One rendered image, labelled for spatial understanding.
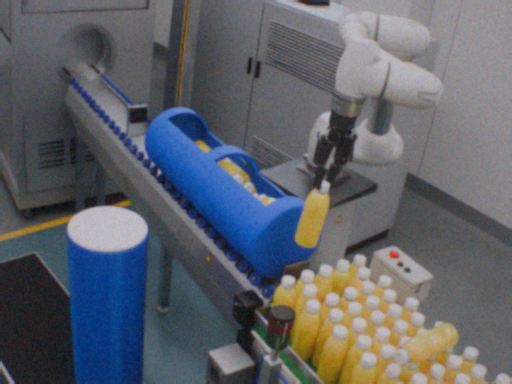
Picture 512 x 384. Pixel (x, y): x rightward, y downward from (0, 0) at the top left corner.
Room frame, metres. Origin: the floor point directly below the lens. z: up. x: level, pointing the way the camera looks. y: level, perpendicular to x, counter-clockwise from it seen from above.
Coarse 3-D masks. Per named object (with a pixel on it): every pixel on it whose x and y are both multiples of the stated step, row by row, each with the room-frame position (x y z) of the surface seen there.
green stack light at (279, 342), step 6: (270, 336) 1.12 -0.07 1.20; (276, 336) 1.11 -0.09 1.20; (282, 336) 1.11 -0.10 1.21; (288, 336) 1.12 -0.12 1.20; (270, 342) 1.12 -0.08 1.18; (276, 342) 1.11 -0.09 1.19; (282, 342) 1.12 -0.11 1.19; (288, 342) 1.13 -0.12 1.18; (276, 348) 1.11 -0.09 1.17; (282, 348) 1.12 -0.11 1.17
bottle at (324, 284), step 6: (318, 276) 1.58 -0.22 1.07; (324, 276) 1.57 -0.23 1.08; (330, 276) 1.58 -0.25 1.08; (318, 282) 1.56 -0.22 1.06; (324, 282) 1.56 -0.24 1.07; (330, 282) 1.57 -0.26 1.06; (318, 288) 1.55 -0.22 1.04; (324, 288) 1.55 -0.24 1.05; (330, 288) 1.56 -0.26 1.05; (318, 294) 1.55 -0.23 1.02; (324, 294) 1.55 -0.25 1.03; (318, 300) 1.55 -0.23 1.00; (324, 300) 1.55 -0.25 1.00
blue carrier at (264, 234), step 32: (160, 128) 2.27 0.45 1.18; (192, 128) 2.45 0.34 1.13; (160, 160) 2.18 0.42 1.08; (192, 160) 2.04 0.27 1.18; (192, 192) 1.96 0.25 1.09; (224, 192) 1.84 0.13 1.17; (224, 224) 1.77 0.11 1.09; (256, 224) 1.67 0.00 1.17; (288, 224) 1.70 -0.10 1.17; (256, 256) 1.64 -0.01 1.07; (288, 256) 1.72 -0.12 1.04
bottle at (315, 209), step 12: (312, 192) 1.57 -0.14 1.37; (324, 192) 1.56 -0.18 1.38; (312, 204) 1.55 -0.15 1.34; (324, 204) 1.55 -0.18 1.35; (312, 216) 1.54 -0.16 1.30; (324, 216) 1.56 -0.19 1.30; (300, 228) 1.56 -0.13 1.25; (312, 228) 1.54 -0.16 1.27; (300, 240) 1.55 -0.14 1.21; (312, 240) 1.54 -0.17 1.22
